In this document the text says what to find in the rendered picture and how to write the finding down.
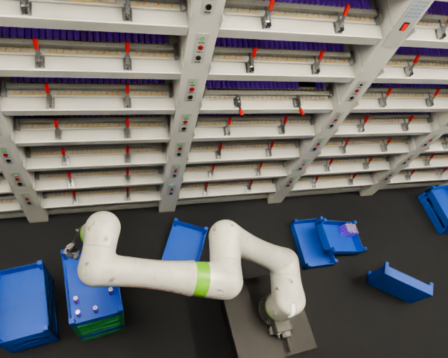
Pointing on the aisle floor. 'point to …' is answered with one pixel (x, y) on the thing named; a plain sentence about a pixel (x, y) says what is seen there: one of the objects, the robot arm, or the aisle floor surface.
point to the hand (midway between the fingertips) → (70, 248)
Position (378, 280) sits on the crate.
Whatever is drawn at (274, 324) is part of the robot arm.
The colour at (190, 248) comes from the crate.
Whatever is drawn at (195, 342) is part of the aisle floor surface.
